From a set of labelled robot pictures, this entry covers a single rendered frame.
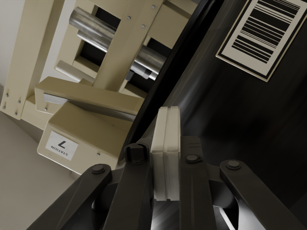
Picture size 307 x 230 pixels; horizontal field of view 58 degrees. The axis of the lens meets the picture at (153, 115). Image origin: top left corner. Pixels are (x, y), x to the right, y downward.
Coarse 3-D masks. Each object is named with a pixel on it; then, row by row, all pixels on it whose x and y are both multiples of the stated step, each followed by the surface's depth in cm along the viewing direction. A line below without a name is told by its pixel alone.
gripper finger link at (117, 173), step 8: (120, 168) 14; (152, 168) 14; (112, 176) 13; (120, 176) 13; (152, 176) 14; (112, 184) 13; (152, 184) 14; (104, 192) 13; (112, 192) 13; (152, 192) 14; (96, 200) 13; (104, 200) 13; (96, 208) 13; (104, 208) 13
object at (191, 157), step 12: (192, 156) 13; (180, 168) 12; (192, 168) 12; (204, 168) 12; (180, 180) 12; (192, 180) 12; (204, 180) 12; (180, 192) 11; (192, 192) 11; (204, 192) 11; (180, 204) 10; (192, 204) 10; (204, 204) 10; (180, 216) 10; (192, 216) 10; (204, 216) 10; (180, 228) 9; (192, 228) 9; (204, 228) 9; (216, 228) 9
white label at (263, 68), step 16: (256, 0) 19; (272, 0) 19; (288, 0) 19; (304, 0) 18; (240, 16) 19; (256, 16) 19; (272, 16) 19; (288, 16) 18; (304, 16) 18; (240, 32) 19; (256, 32) 19; (272, 32) 19; (288, 32) 18; (224, 48) 20; (240, 48) 19; (256, 48) 19; (272, 48) 19; (240, 64) 19; (256, 64) 19; (272, 64) 19
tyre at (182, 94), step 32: (224, 0) 26; (192, 32) 65; (224, 32) 22; (192, 64) 26; (224, 64) 21; (288, 64) 18; (160, 96) 70; (192, 96) 23; (224, 96) 21; (256, 96) 19; (288, 96) 19; (192, 128) 22; (224, 128) 21; (256, 128) 19; (288, 128) 19; (224, 160) 21; (256, 160) 20; (288, 160) 19; (288, 192) 20; (160, 224) 26; (224, 224) 23
